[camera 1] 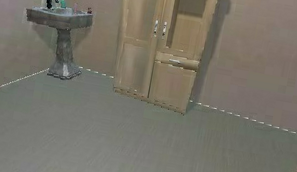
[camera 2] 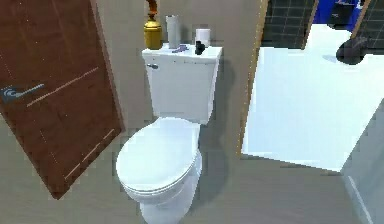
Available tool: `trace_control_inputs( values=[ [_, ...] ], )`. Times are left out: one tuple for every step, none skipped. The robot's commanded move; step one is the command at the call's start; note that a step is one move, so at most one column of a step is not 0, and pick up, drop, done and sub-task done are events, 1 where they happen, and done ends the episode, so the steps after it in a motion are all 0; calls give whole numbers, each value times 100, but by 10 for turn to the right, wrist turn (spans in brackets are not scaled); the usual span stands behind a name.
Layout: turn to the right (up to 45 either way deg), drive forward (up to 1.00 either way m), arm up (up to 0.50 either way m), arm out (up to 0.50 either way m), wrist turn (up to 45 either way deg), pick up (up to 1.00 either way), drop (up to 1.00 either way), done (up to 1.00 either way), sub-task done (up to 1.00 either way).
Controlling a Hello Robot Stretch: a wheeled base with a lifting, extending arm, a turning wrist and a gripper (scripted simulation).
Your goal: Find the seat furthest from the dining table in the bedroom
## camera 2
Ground white bathtub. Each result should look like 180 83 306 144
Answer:
240 23 384 173

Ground blue box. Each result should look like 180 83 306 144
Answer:
313 0 366 32

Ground white toilet paper roll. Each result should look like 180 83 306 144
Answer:
194 28 212 48

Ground small black bottle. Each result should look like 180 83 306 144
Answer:
194 40 206 56

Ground brown wooden room door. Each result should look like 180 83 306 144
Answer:
0 0 127 201

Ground dark grey round object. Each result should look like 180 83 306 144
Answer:
335 35 369 66

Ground grey door handle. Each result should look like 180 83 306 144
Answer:
0 83 45 103

